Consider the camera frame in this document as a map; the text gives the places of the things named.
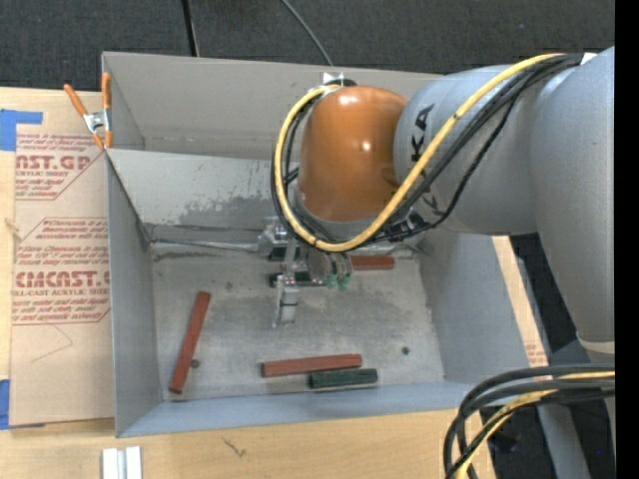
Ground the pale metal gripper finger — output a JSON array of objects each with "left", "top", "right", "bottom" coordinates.
[
  {"left": 271, "top": 274, "right": 302, "bottom": 329},
  {"left": 258, "top": 217, "right": 298, "bottom": 275}
]

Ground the grey metal bin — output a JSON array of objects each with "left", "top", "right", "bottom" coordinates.
[{"left": 101, "top": 51, "right": 533, "bottom": 439}]

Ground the red-brown flat block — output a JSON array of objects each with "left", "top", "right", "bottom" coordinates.
[
  {"left": 260, "top": 353, "right": 363, "bottom": 379},
  {"left": 168, "top": 290, "right": 213, "bottom": 395},
  {"left": 348, "top": 255, "right": 396, "bottom": 271}
]

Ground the dark green flat block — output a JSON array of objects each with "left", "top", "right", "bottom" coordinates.
[{"left": 308, "top": 367, "right": 379, "bottom": 390}]

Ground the brown cardboard board red print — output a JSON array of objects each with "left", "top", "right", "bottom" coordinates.
[{"left": 0, "top": 86, "right": 550, "bottom": 429}]

